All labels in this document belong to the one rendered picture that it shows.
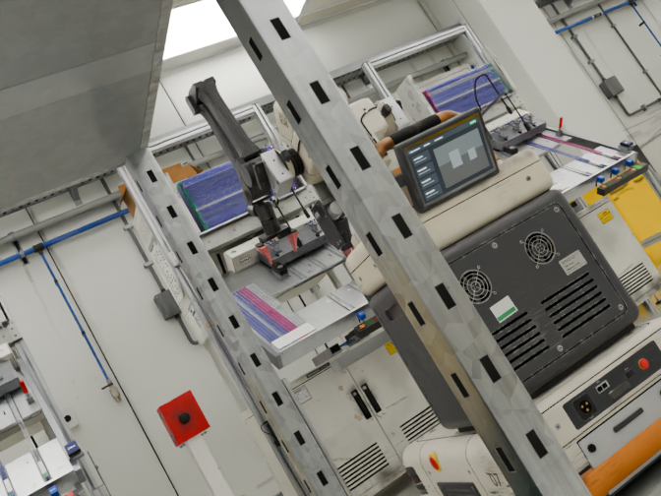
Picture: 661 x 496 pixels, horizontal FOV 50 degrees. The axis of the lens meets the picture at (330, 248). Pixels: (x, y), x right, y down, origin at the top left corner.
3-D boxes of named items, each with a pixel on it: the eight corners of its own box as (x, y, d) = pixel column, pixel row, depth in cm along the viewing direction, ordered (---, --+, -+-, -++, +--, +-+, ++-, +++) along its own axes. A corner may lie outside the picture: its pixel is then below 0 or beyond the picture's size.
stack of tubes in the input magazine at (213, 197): (299, 188, 341) (271, 141, 345) (206, 230, 319) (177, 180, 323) (292, 198, 352) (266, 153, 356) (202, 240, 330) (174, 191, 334)
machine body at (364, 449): (475, 440, 310) (400, 316, 319) (347, 533, 280) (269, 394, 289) (413, 452, 368) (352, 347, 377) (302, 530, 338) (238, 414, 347)
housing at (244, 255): (325, 240, 346) (320, 215, 339) (238, 284, 324) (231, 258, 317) (316, 235, 352) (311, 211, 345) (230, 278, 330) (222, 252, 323)
